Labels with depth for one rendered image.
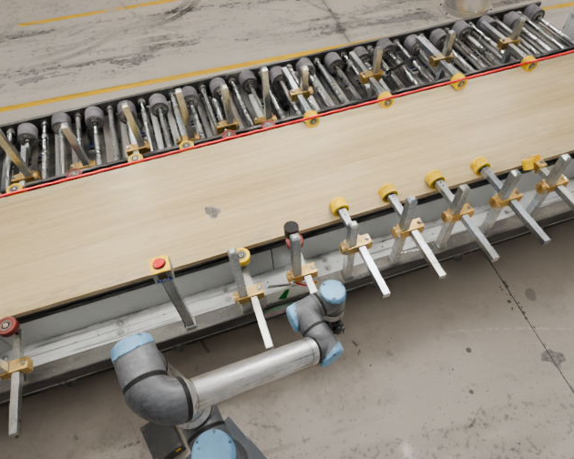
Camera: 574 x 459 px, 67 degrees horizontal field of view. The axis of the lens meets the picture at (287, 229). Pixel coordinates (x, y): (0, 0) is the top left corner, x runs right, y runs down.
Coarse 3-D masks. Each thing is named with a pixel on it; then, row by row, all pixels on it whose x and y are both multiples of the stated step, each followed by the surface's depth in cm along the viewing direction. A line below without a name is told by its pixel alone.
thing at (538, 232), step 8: (488, 168) 209; (488, 176) 207; (496, 176) 206; (496, 184) 204; (512, 200) 197; (512, 208) 197; (520, 208) 195; (520, 216) 193; (528, 216) 192; (528, 224) 190; (536, 224) 189; (536, 232) 187; (544, 232) 186; (544, 240) 184
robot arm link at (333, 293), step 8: (328, 280) 150; (336, 280) 151; (320, 288) 149; (328, 288) 148; (336, 288) 148; (344, 288) 149; (320, 296) 148; (328, 296) 146; (336, 296) 146; (344, 296) 147; (328, 304) 147; (336, 304) 148; (328, 312) 148; (336, 312) 153
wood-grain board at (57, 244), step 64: (320, 128) 240; (384, 128) 238; (448, 128) 236; (512, 128) 234; (64, 192) 220; (128, 192) 218; (192, 192) 216; (256, 192) 215; (320, 192) 213; (0, 256) 198; (64, 256) 197; (128, 256) 195; (192, 256) 194
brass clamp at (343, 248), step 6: (366, 234) 188; (360, 240) 186; (366, 240) 186; (342, 246) 186; (354, 246) 185; (360, 246) 185; (366, 246) 187; (342, 252) 187; (348, 252) 186; (354, 252) 188
